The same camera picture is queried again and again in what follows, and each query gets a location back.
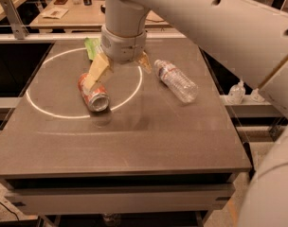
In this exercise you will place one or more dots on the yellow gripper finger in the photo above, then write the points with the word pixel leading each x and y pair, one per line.
pixel 100 70
pixel 144 62

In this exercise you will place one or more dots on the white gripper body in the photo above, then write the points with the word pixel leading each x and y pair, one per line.
pixel 123 47

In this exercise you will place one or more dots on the red coke can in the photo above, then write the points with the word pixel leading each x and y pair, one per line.
pixel 96 101

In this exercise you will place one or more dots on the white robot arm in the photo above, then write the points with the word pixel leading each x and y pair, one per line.
pixel 244 37

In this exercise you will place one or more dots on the green chip bag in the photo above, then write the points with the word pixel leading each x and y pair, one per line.
pixel 92 46

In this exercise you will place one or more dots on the clear plastic water bottle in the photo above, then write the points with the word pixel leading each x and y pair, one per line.
pixel 183 87

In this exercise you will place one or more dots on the white paper card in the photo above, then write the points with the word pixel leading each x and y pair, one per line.
pixel 55 13

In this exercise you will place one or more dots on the wooden background desk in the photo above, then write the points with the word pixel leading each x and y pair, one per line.
pixel 78 17

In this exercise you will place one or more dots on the grey work table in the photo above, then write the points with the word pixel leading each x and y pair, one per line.
pixel 151 158

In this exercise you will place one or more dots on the left clear sanitizer bottle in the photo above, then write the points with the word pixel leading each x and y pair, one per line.
pixel 236 93

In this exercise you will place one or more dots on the left metal bracket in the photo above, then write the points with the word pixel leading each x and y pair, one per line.
pixel 18 28

